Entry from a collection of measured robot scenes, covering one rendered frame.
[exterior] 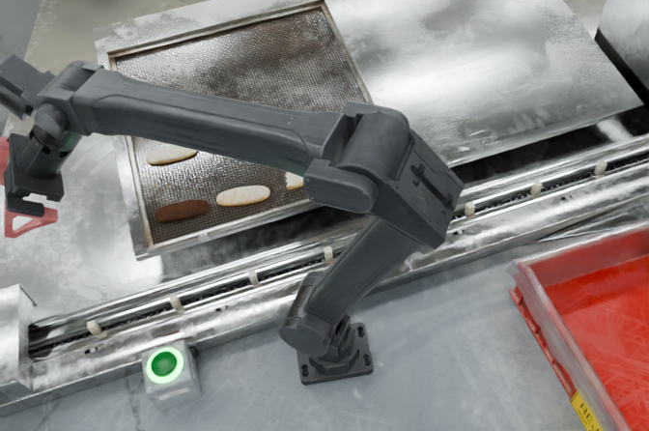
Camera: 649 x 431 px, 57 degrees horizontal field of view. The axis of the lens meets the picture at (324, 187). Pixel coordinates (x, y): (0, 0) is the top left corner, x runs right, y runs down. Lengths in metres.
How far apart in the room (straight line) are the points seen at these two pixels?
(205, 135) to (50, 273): 0.68
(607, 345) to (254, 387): 0.57
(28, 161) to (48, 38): 1.01
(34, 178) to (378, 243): 0.47
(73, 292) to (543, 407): 0.83
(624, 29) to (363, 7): 0.56
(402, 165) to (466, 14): 0.91
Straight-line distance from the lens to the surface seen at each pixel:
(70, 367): 1.08
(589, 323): 1.10
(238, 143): 0.62
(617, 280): 1.16
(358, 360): 1.00
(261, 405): 1.00
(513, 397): 1.02
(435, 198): 0.58
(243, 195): 1.11
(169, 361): 0.97
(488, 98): 1.29
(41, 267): 1.27
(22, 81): 0.82
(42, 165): 0.86
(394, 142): 0.57
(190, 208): 1.12
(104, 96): 0.71
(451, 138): 1.21
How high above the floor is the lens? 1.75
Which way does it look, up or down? 50 degrees down
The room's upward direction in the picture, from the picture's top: 6 degrees counter-clockwise
